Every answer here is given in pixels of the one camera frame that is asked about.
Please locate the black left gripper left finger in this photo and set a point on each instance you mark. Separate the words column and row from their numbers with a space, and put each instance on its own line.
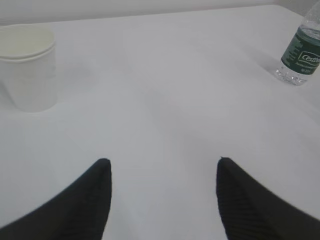
column 79, row 212

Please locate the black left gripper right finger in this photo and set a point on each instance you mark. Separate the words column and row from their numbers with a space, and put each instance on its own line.
column 249, row 211

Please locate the white paper cup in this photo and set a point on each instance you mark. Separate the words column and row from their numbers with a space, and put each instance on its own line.
column 28, row 66

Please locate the clear bottle green label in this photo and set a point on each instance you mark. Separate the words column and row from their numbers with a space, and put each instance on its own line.
column 302, row 56

